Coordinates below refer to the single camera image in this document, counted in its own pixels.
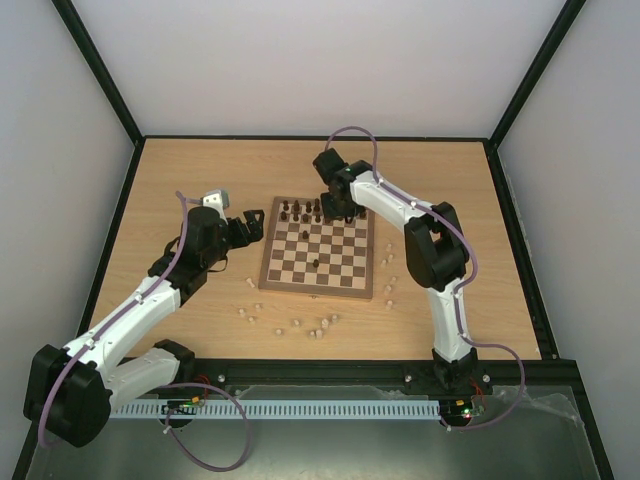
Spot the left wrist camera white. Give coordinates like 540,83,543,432
202,188,230,211

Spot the left controller board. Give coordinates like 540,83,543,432
160,397,206,416

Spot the black cage frame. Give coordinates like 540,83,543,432
9,0,616,480

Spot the white slotted cable duct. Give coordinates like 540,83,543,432
111,399,441,421

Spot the controller board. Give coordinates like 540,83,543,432
160,397,206,416
439,396,487,419

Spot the right controller board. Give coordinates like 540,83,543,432
439,396,487,419

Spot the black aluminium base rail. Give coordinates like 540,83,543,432
49,357,581,396

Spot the wooden chess board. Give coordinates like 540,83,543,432
258,197,375,300

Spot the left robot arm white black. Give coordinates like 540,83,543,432
24,206,264,447

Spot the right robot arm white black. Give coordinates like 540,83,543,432
312,148,477,392

